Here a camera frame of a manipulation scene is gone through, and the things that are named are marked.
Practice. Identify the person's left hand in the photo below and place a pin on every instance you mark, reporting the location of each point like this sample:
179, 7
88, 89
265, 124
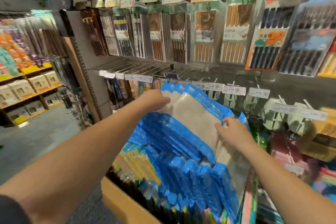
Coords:
155, 100

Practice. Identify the person's right hand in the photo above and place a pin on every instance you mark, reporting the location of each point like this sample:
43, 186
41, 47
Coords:
236, 134

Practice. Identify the blue cloth packet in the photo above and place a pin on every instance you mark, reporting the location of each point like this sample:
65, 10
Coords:
197, 116

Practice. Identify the colourful sponge packets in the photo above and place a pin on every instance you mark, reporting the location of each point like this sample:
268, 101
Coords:
131, 166

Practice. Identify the brown cardboard box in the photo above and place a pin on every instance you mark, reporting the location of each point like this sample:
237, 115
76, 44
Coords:
123, 205

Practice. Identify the person's right forearm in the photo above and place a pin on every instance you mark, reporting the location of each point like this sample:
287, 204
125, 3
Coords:
288, 184

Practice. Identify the background shelf with yellow ledges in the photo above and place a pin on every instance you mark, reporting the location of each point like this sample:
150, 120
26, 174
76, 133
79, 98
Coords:
31, 87

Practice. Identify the person's dark left sleeve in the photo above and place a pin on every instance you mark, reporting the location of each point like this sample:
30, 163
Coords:
11, 211

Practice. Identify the row of white price tags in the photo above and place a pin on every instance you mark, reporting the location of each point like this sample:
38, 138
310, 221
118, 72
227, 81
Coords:
233, 90

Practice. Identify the row of hanging dark utensils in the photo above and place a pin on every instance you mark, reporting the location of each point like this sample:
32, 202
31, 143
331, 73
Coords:
68, 82

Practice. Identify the grey chopstick display rack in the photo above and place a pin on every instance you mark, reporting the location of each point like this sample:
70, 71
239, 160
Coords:
77, 48

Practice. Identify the row of chopstick packets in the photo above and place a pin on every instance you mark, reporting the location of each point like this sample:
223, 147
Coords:
233, 32

